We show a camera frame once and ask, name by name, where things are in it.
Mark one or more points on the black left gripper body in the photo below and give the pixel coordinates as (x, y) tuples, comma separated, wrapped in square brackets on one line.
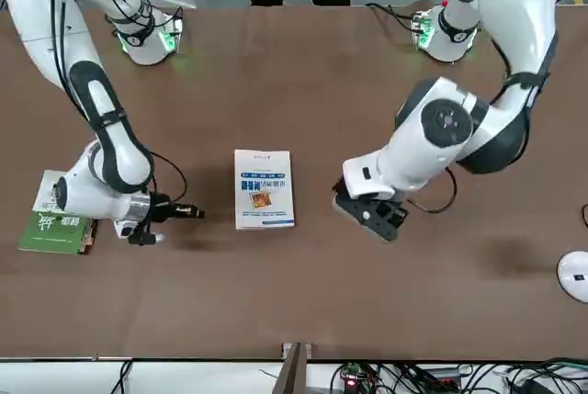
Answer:
[(342, 194)]

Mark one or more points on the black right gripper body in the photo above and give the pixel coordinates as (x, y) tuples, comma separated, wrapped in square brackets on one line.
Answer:
[(161, 210)]

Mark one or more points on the white blue cover book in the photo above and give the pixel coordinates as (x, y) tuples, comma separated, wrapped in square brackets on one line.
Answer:
[(264, 192)]

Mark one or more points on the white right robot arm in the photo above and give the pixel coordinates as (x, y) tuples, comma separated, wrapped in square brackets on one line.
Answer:
[(32, 8)]

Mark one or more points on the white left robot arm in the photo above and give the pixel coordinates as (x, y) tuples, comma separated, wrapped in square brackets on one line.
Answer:
[(514, 22)]

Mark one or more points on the green white cover book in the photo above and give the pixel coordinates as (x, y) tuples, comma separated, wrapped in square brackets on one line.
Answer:
[(50, 233)]

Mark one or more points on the circuit board red light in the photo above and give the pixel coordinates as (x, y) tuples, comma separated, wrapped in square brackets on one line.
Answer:
[(351, 375)]

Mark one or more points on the white desk lamp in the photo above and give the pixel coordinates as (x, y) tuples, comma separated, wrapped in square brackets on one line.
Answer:
[(574, 274)]

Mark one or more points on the aluminium frame post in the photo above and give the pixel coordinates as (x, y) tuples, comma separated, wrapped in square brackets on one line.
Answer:
[(294, 371)]

